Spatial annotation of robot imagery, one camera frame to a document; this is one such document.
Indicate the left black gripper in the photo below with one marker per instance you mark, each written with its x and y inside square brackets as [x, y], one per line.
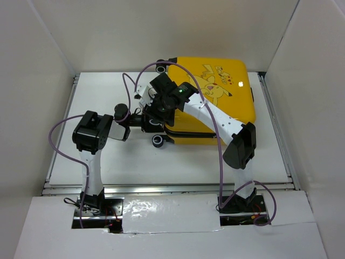
[148, 124]

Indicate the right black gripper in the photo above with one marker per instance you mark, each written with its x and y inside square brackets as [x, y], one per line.
[152, 110]

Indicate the yellow suitcase with grey lining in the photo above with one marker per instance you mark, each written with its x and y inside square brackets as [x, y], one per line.
[224, 82]

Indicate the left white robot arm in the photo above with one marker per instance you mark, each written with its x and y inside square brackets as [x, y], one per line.
[90, 137]

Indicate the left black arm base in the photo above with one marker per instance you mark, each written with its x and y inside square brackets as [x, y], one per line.
[109, 217]

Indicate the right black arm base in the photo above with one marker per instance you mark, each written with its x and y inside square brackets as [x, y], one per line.
[235, 214]

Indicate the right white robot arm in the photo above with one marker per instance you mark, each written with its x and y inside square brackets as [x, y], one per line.
[163, 97]

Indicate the white foil cover sheet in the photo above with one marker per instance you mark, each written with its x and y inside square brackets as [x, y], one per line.
[155, 214]

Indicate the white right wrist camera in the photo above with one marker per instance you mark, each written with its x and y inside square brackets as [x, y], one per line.
[145, 95]

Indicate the aluminium front rail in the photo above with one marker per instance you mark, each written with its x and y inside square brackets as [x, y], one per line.
[50, 190]

